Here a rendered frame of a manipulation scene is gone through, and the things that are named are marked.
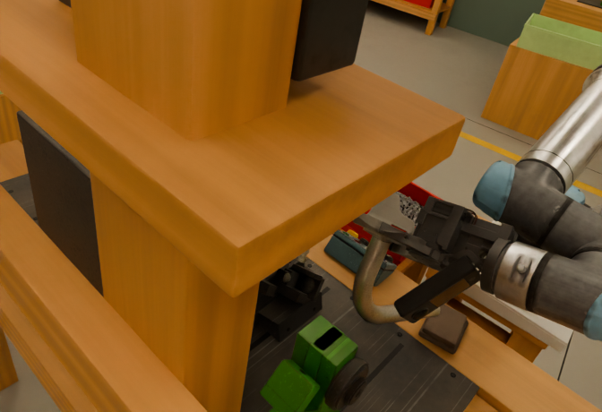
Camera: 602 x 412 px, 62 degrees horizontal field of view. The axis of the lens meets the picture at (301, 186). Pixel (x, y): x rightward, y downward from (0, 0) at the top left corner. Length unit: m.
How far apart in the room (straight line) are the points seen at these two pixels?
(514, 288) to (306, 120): 0.37
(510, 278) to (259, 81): 0.41
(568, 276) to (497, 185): 0.15
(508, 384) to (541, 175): 0.51
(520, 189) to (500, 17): 5.79
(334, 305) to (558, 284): 0.57
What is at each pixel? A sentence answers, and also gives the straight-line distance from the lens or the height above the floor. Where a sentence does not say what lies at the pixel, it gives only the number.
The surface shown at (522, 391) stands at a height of 0.90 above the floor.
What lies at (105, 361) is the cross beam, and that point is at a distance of 0.54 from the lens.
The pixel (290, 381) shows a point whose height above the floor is 1.14.
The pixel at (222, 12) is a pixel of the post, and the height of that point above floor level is 1.62.
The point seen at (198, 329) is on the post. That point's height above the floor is 1.34.
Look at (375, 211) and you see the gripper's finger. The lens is 0.68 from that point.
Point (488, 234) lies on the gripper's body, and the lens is 0.68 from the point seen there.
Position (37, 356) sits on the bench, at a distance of 1.05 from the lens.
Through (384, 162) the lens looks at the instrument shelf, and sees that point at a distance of 0.34.
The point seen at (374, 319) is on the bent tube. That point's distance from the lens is 0.85.
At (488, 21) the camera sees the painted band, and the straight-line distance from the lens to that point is 6.50.
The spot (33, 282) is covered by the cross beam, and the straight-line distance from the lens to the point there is 0.61.
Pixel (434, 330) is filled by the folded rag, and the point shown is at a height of 0.93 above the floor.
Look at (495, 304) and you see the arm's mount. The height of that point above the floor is 0.87.
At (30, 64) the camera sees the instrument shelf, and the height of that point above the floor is 1.54.
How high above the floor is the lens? 1.71
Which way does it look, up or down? 35 degrees down
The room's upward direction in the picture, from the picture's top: 11 degrees clockwise
